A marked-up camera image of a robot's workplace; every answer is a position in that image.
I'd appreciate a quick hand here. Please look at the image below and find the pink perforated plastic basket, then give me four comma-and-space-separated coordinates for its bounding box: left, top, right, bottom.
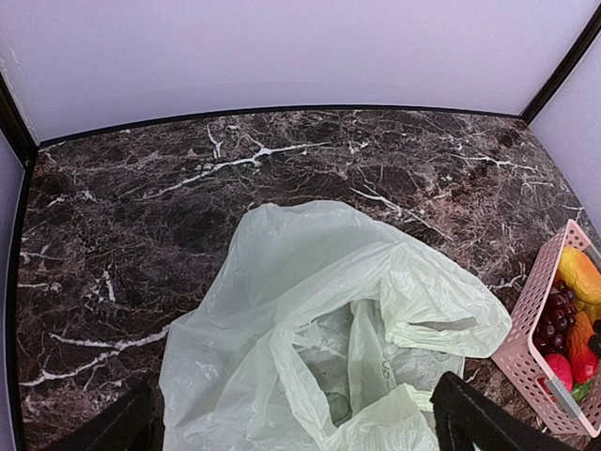
490, 218, 601, 435

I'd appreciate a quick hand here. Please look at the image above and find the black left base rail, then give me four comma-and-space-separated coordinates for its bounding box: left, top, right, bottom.
1, 156, 30, 450

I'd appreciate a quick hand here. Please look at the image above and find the dark purple grape bunch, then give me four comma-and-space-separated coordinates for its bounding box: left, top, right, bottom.
532, 280, 577, 356

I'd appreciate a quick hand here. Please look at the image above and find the light green plastic bag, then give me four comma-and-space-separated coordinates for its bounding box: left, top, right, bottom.
160, 201, 512, 450

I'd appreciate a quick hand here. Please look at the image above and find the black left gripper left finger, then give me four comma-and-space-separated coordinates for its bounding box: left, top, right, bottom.
46, 380, 164, 451

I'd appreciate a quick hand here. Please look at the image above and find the yellow orange mango fruit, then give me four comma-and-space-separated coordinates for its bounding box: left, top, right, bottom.
557, 247, 600, 306

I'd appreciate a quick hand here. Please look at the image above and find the black rear right frame post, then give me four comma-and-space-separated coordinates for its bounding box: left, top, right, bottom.
519, 5, 601, 125

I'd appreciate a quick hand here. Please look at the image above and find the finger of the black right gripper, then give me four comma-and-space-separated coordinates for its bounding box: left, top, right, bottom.
588, 320, 601, 357

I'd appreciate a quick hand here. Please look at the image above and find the red orange peach fruit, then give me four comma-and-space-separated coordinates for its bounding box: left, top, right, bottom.
567, 312, 598, 384

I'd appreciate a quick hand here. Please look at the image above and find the black frame post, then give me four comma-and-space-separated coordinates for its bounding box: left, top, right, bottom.
519, 5, 601, 125
0, 76, 39, 167

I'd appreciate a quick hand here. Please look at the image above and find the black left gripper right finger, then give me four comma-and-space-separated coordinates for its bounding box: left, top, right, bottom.
431, 370, 579, 451

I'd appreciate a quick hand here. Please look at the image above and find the black rear left frame post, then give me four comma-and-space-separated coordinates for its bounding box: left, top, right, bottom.
0, 76, 39, 167

